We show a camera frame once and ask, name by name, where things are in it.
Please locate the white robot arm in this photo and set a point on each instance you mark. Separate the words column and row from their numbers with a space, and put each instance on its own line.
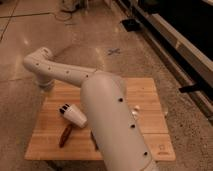
column 103, row 98

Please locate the black white eraser box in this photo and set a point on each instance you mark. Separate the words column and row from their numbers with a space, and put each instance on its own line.
column 64, row 108

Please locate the clear plastic bottle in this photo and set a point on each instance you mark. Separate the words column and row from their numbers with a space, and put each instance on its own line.
column 136, row 110

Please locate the blue sponge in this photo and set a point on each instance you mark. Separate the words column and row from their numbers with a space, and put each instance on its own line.
column 94, row 141

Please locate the black floor mat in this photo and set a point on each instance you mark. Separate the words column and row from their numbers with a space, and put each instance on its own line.
column 130, row 25

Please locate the wooden table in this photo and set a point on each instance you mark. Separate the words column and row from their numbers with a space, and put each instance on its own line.
column 142, row 92

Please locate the white base with cables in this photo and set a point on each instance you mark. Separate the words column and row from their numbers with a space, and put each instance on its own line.
column 67, row 8

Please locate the long white rail ledge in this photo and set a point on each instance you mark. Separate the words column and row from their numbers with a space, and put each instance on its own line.
column 188, row 64

